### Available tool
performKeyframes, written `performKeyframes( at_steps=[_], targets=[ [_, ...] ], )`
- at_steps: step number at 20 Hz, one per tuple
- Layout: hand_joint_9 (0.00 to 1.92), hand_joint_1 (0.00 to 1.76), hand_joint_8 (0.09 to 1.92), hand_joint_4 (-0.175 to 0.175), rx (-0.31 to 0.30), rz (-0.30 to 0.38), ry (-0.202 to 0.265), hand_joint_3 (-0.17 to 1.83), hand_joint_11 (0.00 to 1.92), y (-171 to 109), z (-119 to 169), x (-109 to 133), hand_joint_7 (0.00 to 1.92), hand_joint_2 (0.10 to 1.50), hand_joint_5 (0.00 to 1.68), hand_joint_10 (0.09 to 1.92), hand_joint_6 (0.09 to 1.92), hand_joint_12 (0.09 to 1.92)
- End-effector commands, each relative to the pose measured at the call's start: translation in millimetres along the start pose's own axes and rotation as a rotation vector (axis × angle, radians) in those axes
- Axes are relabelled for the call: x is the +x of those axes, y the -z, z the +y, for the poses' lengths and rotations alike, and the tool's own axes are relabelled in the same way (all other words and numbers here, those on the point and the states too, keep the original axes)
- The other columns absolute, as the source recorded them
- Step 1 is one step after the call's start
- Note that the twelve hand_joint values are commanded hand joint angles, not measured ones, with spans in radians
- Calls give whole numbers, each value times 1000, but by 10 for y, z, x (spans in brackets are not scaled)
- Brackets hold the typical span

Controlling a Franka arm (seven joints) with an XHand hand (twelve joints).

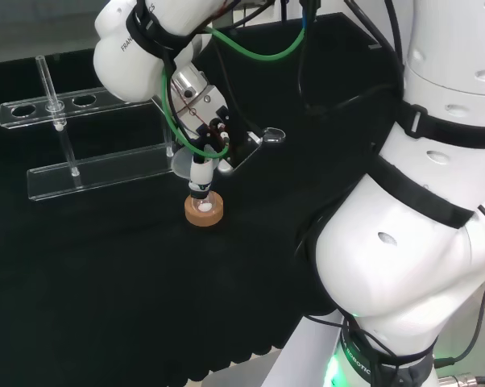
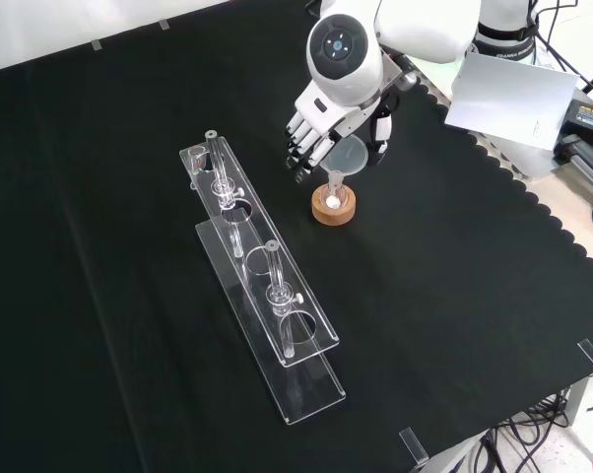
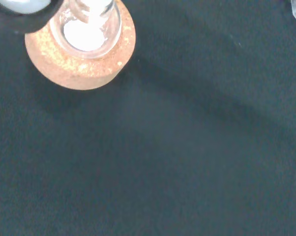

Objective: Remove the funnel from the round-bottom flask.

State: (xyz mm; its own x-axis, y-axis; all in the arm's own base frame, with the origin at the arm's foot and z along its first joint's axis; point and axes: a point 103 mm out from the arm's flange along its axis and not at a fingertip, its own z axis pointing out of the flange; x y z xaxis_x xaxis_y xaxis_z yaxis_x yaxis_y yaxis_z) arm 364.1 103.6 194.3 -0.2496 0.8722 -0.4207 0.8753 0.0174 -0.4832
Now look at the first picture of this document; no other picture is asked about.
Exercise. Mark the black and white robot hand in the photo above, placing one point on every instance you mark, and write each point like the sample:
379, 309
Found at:
202, 109

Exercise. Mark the translucent plastic funnel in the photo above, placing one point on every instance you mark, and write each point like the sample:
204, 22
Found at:
180, 165

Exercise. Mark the clear glass weighing funnel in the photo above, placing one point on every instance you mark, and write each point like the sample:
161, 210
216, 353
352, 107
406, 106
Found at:
275, 135

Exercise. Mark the clear round-bottom flask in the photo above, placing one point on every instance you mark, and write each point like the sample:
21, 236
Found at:
204, 206

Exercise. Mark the clear funnel stand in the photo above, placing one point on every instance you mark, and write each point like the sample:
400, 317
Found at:
105, 169

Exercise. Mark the black bench cloth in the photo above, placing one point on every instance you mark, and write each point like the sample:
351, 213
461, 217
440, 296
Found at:
105, 282

